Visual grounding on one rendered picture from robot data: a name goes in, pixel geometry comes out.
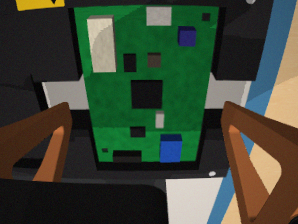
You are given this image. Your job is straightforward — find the green circuit board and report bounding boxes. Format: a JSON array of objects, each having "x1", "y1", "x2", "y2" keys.
[{"x1": 74, "y1": 5, "x2": 219, "y2": 162}]

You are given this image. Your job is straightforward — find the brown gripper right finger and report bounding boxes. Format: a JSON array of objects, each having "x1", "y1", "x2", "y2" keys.
[{"x1": 221, "y1": 101, "x2": 298, "y2": 224}]

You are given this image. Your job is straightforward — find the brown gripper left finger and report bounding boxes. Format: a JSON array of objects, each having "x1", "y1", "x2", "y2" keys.
[{"x1": 0, "y1": 102, "x2": 72, "y2": 182}]

